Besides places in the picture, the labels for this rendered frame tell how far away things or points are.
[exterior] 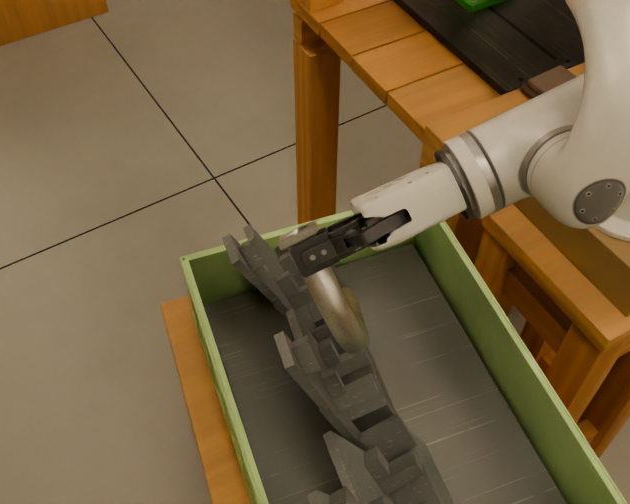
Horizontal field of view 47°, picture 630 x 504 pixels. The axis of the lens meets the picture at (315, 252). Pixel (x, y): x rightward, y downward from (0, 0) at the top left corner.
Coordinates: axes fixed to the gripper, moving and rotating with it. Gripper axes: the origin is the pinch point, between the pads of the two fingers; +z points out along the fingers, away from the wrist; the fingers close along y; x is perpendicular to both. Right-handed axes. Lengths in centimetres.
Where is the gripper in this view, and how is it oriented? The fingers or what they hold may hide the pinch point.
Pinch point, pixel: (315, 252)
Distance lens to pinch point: 72.4
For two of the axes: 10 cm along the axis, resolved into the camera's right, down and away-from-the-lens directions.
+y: -0.1, 1.6, -9.9
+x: 4.4, 8.9, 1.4
